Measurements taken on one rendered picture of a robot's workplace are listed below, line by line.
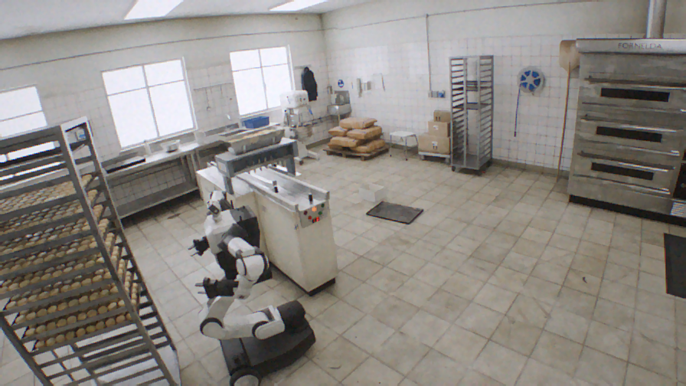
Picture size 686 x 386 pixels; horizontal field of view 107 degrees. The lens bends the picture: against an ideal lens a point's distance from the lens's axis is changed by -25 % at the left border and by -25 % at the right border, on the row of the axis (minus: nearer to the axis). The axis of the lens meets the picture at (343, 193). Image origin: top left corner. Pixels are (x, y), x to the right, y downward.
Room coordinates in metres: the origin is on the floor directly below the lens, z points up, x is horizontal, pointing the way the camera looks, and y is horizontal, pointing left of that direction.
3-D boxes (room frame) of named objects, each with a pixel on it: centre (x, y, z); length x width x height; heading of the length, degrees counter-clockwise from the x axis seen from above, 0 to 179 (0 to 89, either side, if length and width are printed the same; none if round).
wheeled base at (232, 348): (1.69, 0.65, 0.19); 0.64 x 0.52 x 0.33; 116
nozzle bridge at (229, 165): (3.03, 0.76, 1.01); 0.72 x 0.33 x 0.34; 127
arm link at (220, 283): (1.36, 0.70, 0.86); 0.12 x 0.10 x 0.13; 86
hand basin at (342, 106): (7.52, -0.15, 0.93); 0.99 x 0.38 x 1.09; 43
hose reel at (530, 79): (4.65, -2.96, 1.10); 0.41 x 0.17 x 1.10; 43
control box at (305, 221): (2.34, 0.24, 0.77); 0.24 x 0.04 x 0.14; 127
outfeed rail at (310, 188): (3.21, 0.72, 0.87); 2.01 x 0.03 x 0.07; 37
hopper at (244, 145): (3.03, 0.76, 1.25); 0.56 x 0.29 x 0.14; 127
